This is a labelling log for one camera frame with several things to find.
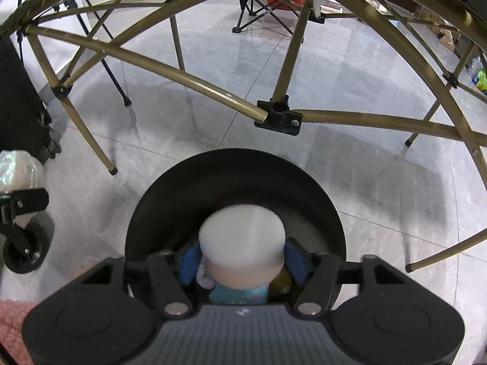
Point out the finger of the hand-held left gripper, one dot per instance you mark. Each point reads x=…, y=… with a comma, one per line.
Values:
x=30, y=199

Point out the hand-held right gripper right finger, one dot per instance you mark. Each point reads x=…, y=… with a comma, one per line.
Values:
x=296, y=262

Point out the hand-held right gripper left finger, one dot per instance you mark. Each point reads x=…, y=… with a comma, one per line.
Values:
x=190, y=266

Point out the yellow plush toy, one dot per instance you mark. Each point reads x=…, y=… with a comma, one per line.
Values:
x=283, y=281

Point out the translucent plastic wrapper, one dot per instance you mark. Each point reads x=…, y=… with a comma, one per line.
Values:
x=19, y=167

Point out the white capped plastic bottle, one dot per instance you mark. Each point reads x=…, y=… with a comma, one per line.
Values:
x=241, y=235

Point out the black round trash bin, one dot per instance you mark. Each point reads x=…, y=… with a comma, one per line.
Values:
x=228, y=175

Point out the black suitcase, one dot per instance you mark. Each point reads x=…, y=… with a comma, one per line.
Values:
x=19, y=102

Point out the tan folding camping table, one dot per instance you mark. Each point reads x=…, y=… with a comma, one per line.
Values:
x=277, y=116

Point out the green snack bag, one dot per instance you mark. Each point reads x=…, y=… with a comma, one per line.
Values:
x=480, y=80

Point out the black folding chair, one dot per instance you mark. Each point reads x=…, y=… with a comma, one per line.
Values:
x=247, y=5

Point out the tan plush bear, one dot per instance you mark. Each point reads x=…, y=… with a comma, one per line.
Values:
x=447, y=40

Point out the black camera tripod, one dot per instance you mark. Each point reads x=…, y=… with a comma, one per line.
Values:
x=116, y=83

